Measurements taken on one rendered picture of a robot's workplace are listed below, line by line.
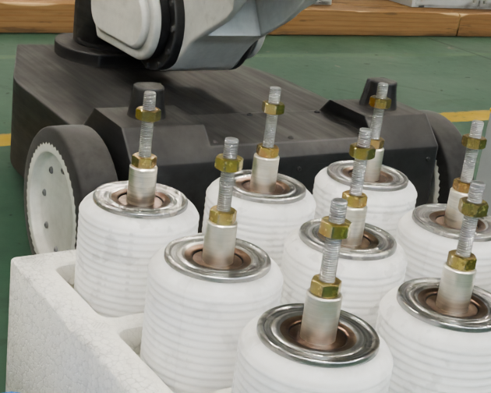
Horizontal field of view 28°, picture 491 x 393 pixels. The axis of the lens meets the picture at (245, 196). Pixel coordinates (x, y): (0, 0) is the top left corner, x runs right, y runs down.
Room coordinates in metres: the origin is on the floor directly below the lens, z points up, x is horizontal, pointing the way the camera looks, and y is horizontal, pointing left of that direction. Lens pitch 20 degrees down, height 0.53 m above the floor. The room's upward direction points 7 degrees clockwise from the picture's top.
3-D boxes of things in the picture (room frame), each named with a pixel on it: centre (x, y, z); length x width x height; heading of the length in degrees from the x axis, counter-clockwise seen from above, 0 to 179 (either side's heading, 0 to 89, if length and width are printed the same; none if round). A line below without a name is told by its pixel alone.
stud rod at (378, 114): (0.86, -0.11, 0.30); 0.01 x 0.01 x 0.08
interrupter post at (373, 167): (0.86, -0.11, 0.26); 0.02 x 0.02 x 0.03
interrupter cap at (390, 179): (0.86, -0.11, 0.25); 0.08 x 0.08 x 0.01
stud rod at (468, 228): (0.60, -0.15, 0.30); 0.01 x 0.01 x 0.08
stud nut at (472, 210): (0.60, -0.15, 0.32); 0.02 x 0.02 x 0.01; 63
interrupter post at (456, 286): (0.60, -0.15, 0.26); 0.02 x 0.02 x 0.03
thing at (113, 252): (0.73, 0.08, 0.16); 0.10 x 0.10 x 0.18
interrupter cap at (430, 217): (0.77, -0.18, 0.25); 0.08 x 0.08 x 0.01
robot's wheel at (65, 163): (1.07, 0.20, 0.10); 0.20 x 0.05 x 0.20; 33
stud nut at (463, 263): (0.60, -0.15, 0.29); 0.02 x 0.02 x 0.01; 63
